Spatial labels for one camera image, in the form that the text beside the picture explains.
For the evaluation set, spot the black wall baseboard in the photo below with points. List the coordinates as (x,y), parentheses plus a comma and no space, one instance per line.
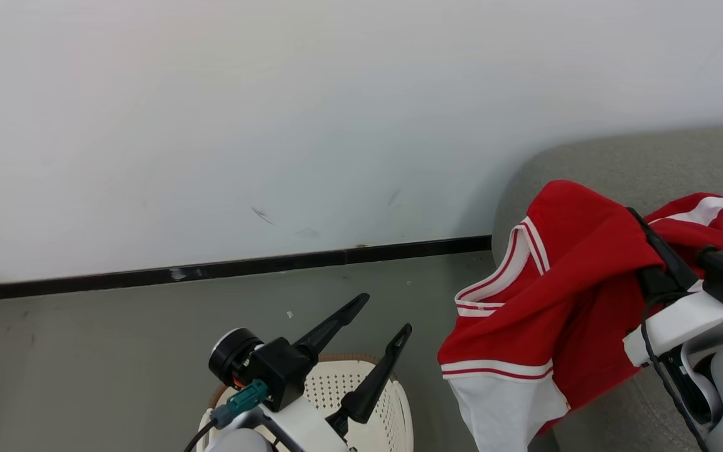
(211,271)

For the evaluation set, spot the red and white garment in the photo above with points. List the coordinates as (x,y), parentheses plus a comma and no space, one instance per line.
(575,282)

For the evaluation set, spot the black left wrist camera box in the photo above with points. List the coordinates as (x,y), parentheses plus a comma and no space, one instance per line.
(283,370)

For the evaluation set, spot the grey fabric sofa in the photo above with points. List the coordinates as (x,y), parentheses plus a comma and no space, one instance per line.
(619,163)

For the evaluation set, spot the cream perforated laundry basket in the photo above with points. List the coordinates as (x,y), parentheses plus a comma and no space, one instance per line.
(330,380)

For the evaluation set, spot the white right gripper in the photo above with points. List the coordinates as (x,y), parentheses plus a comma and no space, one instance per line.
(675,326)

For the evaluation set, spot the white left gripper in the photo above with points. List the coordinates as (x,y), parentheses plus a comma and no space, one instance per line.
(308,427)

